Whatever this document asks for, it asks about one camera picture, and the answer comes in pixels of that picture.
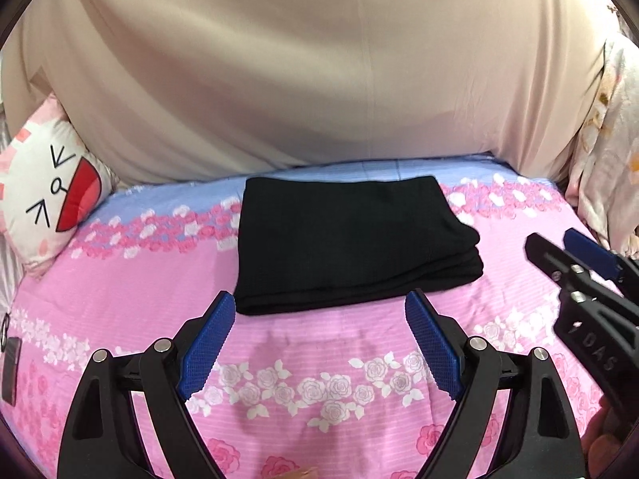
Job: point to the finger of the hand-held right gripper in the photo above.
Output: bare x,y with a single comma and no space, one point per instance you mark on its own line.
591,254
549,257

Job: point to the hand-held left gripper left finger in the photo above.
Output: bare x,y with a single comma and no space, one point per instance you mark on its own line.
207,347

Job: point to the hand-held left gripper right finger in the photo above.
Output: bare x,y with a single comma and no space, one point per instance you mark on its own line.
434,347

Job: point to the black pants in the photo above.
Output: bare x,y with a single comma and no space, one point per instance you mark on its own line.
349,244

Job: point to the person's right hand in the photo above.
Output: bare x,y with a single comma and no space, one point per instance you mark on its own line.
606,441

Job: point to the pink floral bedsheet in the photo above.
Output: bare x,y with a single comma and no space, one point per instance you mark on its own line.
150,279

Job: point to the pale floral cloth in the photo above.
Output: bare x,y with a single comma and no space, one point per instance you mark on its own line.
609,134

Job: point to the black rectangular device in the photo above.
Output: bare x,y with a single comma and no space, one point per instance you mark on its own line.
10,369

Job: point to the silver satin curtain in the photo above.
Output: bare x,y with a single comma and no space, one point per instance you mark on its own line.
7,269

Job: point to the cat face pillow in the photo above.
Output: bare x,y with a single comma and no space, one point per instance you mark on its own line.
45,189

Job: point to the beige cloth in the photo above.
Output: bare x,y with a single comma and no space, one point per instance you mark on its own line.
324,70

